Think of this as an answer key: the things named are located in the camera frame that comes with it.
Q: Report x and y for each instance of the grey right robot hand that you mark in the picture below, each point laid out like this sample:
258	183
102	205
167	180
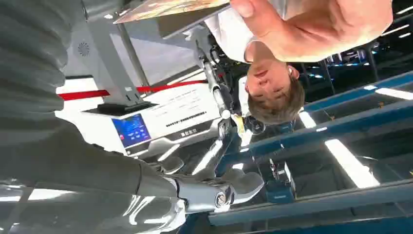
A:
80	168

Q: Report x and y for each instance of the person's right hand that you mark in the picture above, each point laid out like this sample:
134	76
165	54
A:
316	29

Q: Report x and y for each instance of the red barrier belt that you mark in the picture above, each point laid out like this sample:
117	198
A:
84	94

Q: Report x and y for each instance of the person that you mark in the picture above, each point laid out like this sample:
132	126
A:
271	87

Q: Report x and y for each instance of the silver kiosk stand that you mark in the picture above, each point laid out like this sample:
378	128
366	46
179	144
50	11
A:
103	64

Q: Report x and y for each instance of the white machine with blue screen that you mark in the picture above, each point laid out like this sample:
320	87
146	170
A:
180	106

